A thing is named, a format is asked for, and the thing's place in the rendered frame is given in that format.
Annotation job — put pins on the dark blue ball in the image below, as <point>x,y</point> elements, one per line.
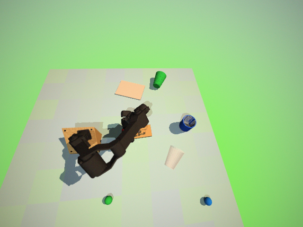
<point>208,201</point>

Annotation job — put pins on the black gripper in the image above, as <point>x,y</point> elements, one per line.
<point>124,115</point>

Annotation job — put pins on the green cup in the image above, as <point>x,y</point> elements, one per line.
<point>159,78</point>

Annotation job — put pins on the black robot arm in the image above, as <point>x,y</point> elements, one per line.
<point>90,160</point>

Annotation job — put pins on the green ball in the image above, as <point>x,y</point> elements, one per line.
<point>108,200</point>

